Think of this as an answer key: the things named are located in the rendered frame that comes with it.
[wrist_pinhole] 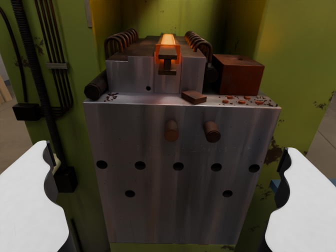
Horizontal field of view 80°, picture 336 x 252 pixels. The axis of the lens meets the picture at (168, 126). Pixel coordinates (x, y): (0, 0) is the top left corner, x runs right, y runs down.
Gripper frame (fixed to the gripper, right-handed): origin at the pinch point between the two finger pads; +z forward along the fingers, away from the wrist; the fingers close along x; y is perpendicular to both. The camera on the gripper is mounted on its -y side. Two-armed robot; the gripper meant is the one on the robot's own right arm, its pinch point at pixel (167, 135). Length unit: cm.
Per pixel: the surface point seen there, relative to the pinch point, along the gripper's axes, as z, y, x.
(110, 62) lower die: 30.7, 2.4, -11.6
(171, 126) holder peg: 22.0, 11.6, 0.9
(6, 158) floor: 119, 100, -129
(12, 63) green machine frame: 45, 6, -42
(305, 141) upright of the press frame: 45, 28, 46
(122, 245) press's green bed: 25, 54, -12
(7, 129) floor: 165, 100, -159
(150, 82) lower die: 30.7, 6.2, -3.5
